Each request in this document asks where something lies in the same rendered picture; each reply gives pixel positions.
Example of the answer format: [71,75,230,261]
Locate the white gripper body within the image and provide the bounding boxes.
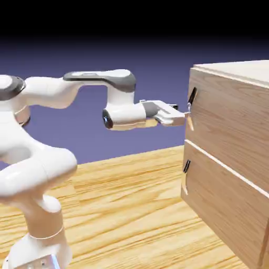
[152,100,187,127]

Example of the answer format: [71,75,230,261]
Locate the long dark curved metal handle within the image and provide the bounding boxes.
[187,87,198,131]

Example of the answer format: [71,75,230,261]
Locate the light wood cabinet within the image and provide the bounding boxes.
[180,60,269,269]

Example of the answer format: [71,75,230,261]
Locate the wood door with grasped handle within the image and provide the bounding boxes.
[185,68,269,193]

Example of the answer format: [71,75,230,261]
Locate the short dark curved metal handle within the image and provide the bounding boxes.
[182,159,191,195]

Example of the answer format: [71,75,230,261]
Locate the wood door with free handle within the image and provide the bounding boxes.
[180,141,269,269]

